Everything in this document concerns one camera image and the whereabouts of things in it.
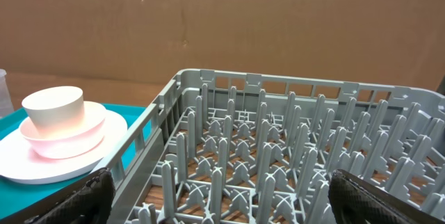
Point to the pink plate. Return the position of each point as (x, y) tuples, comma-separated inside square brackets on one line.
[(19, 163)]

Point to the cream paper cup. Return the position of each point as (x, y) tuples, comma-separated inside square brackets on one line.
[(56, 110)]

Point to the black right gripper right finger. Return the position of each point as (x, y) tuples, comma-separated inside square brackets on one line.
[(355, 201)]

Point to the grey dishwasher rack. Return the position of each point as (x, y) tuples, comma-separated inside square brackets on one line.
[(231, 147)]

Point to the teal serving tray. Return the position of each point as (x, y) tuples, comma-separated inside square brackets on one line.
[(16, 196)]

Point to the pink bowl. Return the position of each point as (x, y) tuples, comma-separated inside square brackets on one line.
[(65, 135)]

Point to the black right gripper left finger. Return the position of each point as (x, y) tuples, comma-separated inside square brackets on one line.
[(88, 200)]

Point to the clear plastic bin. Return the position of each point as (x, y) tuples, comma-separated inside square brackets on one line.
[(6, 105)]

